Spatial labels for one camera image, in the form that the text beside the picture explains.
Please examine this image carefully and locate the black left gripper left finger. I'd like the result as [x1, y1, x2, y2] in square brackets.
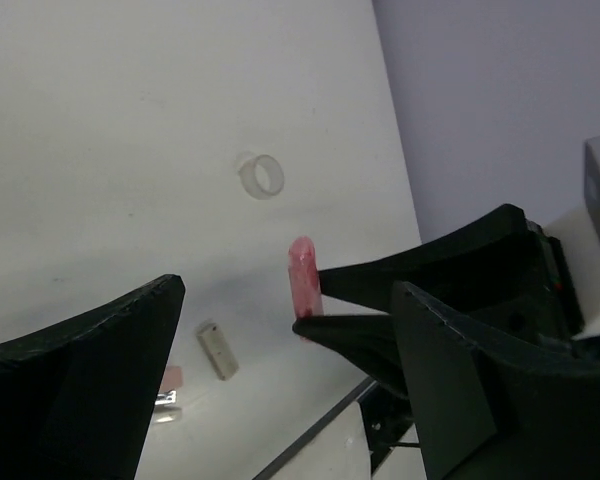
[0, 274, 185, 479]

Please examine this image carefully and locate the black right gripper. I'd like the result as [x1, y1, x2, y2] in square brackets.
[319, 204, 584, 350]

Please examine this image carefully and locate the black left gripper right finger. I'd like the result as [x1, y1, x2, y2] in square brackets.
[392, 282, 600, 479]

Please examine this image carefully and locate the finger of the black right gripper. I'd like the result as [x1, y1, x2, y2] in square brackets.
[292, 315, 408, 398]

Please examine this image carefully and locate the pink mini stapler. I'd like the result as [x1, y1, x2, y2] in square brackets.
[151, 366, 184, 424]

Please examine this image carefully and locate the grey white eraser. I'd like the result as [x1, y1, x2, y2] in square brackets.
[196, 321, 239, 381]

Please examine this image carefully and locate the clear tape roll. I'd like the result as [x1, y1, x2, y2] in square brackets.
[235, 151, 285, 200]

